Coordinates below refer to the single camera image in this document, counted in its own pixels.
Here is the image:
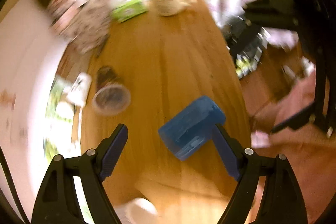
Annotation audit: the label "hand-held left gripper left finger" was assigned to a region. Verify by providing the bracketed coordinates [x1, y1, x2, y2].
[31, 123, 129, 224]

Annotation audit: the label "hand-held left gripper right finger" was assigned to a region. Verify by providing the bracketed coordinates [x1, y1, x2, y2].
[211, 123, 308, 224]

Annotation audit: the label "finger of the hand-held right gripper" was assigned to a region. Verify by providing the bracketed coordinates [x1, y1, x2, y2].
[271, 101, 317, 134]

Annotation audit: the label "blue plastic cup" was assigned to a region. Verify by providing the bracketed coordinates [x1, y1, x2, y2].
[158, 95, 226, 161]

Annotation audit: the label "clear plastic cup dark contents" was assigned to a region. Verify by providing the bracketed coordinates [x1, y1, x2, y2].
[92, 66, 131, 117]

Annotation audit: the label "white cup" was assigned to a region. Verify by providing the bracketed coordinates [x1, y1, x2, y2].
[124, 197, 159, 224]

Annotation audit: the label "pink cloth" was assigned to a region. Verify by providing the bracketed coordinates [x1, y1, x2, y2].
[243, 64, 336, 224]

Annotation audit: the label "white small box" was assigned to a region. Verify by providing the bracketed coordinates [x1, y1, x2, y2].
[65, 72, 93, 107]

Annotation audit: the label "dark cluttered shelf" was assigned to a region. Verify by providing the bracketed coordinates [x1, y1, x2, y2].
[222, 13, 269, 79]

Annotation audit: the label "patterned cloth bag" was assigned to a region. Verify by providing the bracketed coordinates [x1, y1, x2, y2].
[38, 0, 112, 55]

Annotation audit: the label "cream ceramic mug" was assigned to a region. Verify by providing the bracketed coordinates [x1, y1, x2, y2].
[150, 0, 198, 17]

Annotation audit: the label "green tissue box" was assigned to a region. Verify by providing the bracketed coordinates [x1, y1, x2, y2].
[110, 0, 149, 24]

